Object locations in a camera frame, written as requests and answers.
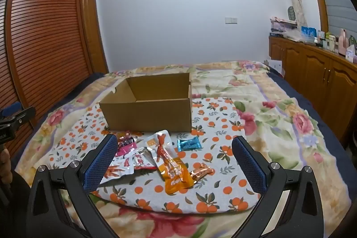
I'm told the wooden door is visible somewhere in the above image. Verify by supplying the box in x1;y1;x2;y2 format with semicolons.
79;0;110;75

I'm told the person's left forearm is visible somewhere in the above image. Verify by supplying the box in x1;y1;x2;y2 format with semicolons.
0;172;38;238

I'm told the white snack packet orange print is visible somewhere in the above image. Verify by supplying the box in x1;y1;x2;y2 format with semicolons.
100;153;134;180

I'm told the small blue snack packet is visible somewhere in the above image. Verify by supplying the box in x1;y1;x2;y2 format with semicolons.
177;136;202;151

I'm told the white paper box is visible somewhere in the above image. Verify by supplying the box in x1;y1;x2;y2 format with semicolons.
264;59;283;76

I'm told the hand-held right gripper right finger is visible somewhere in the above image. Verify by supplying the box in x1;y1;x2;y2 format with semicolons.
231;135;325;238

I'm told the person's left hand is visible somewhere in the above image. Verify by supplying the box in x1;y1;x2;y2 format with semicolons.
0;147;12;191

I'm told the cluster of small bottles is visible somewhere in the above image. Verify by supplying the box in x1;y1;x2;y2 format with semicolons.
315;30;339;53

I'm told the blue white box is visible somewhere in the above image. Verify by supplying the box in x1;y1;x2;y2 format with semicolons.
301;26;317;42

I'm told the brown cardboard box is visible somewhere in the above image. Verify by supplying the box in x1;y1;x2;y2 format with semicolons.
99;72;193;133

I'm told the copper orange snack packet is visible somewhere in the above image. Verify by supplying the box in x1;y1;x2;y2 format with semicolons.
190;162;215;181

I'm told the pink snack packet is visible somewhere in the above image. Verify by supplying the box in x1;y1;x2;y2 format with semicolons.
116;130;138;157

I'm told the white cloth with orange print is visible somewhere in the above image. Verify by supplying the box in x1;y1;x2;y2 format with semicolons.
42;97;264;213

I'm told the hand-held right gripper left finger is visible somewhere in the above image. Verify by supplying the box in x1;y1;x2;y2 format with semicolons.
28;133;120;238

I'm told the wooden louvered wardrobe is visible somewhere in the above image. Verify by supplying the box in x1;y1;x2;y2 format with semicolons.
0;0;94;156

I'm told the pink bottle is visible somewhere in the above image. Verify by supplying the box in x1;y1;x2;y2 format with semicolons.
339;28;349;56

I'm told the wooden sideboard cabinet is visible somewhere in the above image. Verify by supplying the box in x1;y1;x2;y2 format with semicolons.
268;36;357;145

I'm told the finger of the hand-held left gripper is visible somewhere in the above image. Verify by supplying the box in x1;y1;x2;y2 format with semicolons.
0;106;36;127
0;102;22;117

